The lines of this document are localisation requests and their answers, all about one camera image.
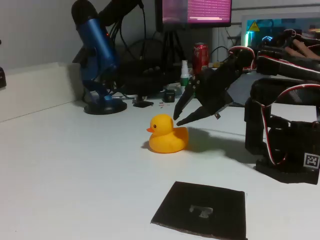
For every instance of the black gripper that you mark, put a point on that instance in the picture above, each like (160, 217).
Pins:
(209, 102)

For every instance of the yellow rubber duck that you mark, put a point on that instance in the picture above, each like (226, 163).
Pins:
(165, 140)

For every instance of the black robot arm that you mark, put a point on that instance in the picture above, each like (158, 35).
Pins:
(257, 120)

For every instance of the black square mat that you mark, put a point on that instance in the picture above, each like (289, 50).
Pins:
(180, 207)

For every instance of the person's hand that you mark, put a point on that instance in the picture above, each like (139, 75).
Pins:
(300, 50)

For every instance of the white spray bottle green label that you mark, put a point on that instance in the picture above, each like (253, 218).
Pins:
(184, 82)

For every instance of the small black cube device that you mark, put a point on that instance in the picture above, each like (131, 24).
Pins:
(169, 96)

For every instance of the small red white component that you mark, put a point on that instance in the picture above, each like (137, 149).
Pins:
(162, 106)

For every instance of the red cola can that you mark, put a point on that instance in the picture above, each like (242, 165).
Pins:
(200, 57)

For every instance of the yellow red hand tool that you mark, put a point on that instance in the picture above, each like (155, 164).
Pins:
(219, 64)

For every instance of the small black stand base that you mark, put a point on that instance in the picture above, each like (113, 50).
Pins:
(143, 104)

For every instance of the gray laptop lid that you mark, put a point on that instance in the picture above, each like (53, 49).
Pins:
(240, 87)

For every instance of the black electronic device with knobs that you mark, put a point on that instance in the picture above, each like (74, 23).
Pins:
(140, 82)

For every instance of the black tripod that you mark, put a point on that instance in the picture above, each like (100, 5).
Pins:
(170, 42)

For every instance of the computer monitor with pink screen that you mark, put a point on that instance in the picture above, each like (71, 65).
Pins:
(200, 12)

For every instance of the yellow warning triangle sticker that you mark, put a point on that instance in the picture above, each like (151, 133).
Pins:
(254, 27)

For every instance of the blue desktop microphone with stand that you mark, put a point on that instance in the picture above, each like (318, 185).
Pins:
(97, 45)

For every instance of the black white fiducial tag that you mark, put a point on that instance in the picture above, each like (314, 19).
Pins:
(311, 160)

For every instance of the white ledge board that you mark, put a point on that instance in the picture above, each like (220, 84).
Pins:
(37, 90)

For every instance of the white framed printer enclosure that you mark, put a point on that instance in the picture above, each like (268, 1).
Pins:
(275, 17)

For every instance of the dark object at frame edge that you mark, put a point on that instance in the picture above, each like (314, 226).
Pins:
(2, 78)

